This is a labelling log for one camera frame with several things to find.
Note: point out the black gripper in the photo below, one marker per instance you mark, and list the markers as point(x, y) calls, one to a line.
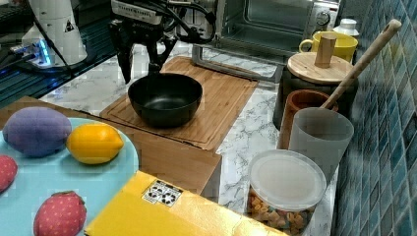
point(138, 22)

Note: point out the black bowl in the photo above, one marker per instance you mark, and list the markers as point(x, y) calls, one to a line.
point(165, 100)

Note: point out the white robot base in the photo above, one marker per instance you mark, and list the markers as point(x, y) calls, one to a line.
point(54, 40)

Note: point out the silver toaster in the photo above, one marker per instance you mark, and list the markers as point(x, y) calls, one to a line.
point(188, 31)

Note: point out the yellow plush lemon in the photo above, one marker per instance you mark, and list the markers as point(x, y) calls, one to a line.
point(94, 143)

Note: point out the silver toaster oven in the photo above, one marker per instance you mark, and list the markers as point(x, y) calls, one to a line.
point(267, 31)

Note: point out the purple plush fruit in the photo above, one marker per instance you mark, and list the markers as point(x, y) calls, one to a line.
point(37, 131)

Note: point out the yellow cardboard box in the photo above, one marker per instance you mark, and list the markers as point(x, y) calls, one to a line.
point(147, 206)

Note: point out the light blue plate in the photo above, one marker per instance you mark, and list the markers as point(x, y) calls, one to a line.
point(38, 178)

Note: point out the red plush fruit at edge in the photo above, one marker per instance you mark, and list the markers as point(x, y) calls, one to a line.
point(8, 171)

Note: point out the red plush strawberry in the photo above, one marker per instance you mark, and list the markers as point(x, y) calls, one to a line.
point(62, 214)

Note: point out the black canister with wooden lid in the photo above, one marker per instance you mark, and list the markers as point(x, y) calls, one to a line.
point(302, 73)

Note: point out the plastic jar with cereal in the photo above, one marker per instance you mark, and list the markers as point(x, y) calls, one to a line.
point(285, 187)

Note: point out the frosted grey cup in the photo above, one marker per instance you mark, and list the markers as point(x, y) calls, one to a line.
point(322, 135)

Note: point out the yellow mug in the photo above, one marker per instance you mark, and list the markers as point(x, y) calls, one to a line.
point(345, 45)

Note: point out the white bottle cap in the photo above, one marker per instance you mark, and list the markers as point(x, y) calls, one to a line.
point(348, 27)

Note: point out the wooden spoon handle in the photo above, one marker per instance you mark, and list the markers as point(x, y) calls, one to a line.
point(373, 50)

